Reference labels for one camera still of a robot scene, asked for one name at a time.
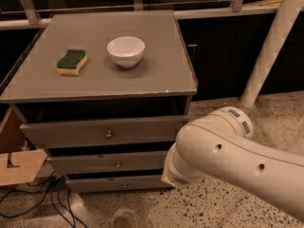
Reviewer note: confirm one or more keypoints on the grey drawer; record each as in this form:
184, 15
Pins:
108, 162
104, 132
117, 184

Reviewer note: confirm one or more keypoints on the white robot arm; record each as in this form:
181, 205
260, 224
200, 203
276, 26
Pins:
221, 145

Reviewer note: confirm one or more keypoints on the grey top drawer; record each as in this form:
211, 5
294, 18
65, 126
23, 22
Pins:
104, 132

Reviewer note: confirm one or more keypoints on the grey drawer cabinet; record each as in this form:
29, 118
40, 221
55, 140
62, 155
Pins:
162, 83

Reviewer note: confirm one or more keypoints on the grey bottom drawer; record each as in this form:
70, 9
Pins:
117, 184

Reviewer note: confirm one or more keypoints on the white ceramic bowl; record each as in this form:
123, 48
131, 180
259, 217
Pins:
126, 51

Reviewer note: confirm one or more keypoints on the green yellow sponge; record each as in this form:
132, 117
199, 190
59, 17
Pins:
72, 62

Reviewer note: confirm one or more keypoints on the round floor drain cover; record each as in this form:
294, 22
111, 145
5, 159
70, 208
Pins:
126, 220

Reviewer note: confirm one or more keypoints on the wooden box left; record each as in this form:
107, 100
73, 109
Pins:
16, 165

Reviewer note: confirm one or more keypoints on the white diagonal pole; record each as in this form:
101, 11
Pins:
283, 22

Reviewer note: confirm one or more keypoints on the dark wall cabinet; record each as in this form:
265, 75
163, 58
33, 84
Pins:
223, 52

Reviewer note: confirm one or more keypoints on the metal railing frame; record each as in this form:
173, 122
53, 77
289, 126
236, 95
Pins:
136, 3

